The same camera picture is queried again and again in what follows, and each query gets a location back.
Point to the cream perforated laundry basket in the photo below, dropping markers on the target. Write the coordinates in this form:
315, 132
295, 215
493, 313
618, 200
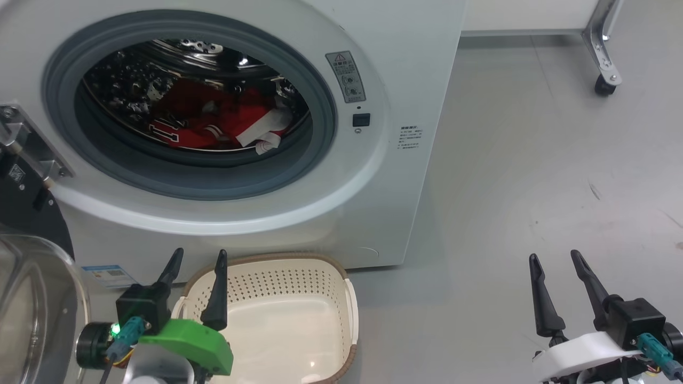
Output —
277, 320

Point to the round drain filter cover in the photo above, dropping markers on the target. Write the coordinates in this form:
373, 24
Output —
371, 252

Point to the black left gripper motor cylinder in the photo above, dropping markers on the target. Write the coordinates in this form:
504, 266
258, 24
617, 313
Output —
93, 346

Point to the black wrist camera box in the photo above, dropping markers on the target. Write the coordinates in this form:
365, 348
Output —
141, 306
635, 317

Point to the metal washer door hinge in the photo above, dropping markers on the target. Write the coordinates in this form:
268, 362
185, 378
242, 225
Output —
32, 149

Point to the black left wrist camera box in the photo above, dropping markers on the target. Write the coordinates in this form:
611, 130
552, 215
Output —
141, 306

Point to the grey rubber door gasket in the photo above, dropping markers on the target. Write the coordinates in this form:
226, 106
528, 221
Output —
315, 144

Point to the blue energy label sticker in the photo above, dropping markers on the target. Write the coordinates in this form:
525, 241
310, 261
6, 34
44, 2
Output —
109, 276

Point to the round black glass washer door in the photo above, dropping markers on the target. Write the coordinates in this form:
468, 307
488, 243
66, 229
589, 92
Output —
26, 213

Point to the small printed text label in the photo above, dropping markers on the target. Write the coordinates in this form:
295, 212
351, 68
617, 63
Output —
408, 137

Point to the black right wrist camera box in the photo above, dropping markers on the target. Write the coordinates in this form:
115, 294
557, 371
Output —
635, 317

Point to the grey warning sticker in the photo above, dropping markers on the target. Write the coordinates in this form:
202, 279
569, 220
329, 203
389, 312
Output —
346, 77

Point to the red basketball jersey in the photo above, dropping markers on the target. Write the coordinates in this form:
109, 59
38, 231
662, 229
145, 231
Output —
187, 101

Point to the steel washer drum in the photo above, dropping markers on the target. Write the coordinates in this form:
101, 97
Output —
122, 80

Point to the white cabinet panel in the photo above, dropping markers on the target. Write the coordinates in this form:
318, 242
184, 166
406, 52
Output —
523, 16

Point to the white front-load washing machine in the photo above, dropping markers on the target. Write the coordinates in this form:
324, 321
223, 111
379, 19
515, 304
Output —
405, 80

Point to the black caster wheel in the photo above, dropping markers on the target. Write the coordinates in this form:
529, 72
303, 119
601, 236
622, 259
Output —
604, 86

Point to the silver metal cart leg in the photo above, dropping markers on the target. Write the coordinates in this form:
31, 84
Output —
600, 42

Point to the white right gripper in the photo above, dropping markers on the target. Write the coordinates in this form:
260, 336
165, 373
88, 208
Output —
576, 352

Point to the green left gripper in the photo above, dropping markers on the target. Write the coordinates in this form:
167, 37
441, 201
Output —
197, 341

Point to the black door latch socket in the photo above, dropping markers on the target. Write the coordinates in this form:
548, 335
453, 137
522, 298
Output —
361, 120

